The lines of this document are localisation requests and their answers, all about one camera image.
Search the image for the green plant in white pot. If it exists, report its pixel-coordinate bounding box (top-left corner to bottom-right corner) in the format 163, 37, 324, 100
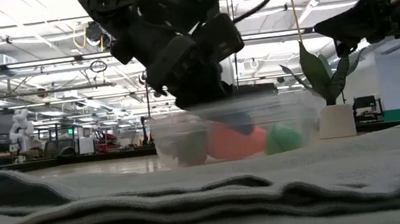
277, 33, 376, 144

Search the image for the yellow cable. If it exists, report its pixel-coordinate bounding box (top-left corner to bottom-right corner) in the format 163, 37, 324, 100
286, 0, 304, 46

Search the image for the orange toy carrot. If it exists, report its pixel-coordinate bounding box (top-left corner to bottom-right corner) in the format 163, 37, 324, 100
174, 115, 272, 168

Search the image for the clear plastic tupperware container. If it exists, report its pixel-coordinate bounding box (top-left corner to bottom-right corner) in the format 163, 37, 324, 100
147, 87, 326, 172

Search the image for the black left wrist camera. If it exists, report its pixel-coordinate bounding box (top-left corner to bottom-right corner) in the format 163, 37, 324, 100
190, 10, 248, 67

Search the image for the black computer case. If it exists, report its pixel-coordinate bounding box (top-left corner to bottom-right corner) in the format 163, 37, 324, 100
235, 80, 279, 100

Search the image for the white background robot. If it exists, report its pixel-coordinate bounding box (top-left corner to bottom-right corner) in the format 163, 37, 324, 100
5, 106, 39, 163

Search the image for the green toy cucumber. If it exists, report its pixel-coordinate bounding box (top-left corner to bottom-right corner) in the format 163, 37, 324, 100
261, 121, 306, 156

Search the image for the black background machine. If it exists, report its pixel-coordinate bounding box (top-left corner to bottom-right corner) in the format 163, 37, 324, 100
351, 94, 382, 125

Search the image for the green box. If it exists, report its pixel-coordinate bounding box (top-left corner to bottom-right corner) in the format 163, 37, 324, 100
382, 108, 400, 124

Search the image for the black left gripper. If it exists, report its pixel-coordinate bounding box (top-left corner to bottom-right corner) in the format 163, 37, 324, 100
109, 18, 257, 151

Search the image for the grey folded cloth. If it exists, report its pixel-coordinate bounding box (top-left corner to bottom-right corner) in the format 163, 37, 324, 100
0, 121, 400, 224

